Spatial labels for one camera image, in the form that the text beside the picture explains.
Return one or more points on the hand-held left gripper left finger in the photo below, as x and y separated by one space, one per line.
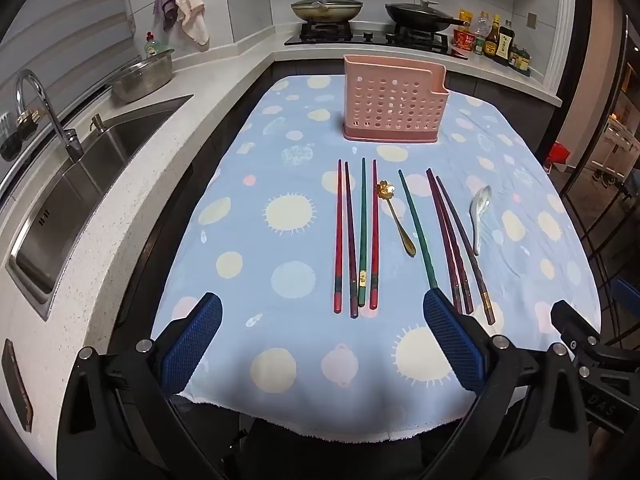
192 345

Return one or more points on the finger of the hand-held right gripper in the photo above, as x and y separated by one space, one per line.
572 322
629 292

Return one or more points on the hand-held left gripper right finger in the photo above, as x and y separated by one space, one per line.
455 345

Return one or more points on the dark purple chopstick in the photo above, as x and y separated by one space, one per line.
461 240

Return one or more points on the green chopstick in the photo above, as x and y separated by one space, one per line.
362 220
417 227

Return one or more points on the red chopstick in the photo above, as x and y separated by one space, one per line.
374 230
338 235

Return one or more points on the silver spoon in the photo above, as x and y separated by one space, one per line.
481 200

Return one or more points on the dark maroon chopstick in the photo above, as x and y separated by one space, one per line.
350 240

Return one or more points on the gold flower spoon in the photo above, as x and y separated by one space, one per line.
386 191

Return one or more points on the pink perforated utensil holder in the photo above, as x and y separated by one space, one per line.
390 105

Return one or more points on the blue dotted tablecloth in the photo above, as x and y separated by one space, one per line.
280 280

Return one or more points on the red bag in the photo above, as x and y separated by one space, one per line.
557 152

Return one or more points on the dark rectangular pad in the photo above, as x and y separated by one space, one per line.
17 390

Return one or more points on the black framed glass door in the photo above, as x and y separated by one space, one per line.
580 110

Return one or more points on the stainless steel sink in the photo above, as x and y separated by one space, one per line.
100 160

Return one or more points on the sink soap dispenser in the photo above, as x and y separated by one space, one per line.
96 124

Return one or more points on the small seasoning jars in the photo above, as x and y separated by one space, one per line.
520 59

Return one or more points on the metal bowl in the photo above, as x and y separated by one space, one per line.
142 77

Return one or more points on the dark soy sauce bottle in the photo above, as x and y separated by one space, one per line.
505 42

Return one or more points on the chrome faucet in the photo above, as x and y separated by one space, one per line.
35 105

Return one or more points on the green lid jar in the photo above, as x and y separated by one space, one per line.
479 46

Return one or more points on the brown sauce bottle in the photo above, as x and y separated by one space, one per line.
492 37

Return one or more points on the green dish soap bottle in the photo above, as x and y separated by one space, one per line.
151 46

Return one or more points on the red food container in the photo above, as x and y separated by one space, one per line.
462 39

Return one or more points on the clear plastic bottle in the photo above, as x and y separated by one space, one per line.
481 22

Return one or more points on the yellow seasoning packet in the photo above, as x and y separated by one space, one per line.
465 16

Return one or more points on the black gas stove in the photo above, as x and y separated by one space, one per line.
350 37

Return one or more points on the black wok with lid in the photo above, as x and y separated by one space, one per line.
415 15

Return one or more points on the pink towel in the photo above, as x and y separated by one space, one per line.
192 10

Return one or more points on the purple towel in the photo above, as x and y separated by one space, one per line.
167 2

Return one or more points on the window blind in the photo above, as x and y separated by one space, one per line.
60 25

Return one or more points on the frying pan with glass lid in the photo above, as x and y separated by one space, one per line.
325 9

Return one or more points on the wall switch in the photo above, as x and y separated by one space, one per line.
531 20

